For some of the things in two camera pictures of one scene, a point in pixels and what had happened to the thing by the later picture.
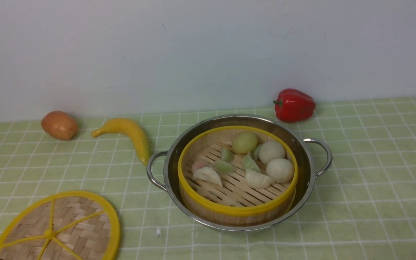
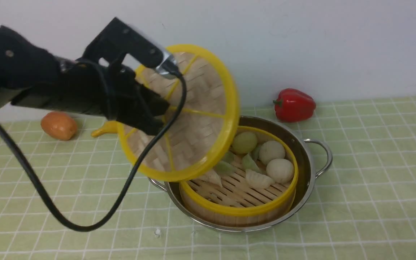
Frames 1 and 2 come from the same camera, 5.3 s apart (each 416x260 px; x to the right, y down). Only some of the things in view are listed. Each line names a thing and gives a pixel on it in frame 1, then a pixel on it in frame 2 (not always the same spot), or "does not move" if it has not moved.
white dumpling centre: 256,180 does not move
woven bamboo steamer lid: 70,225 → 203,131
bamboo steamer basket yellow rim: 238,176 does not move
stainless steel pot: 312,156 does not move
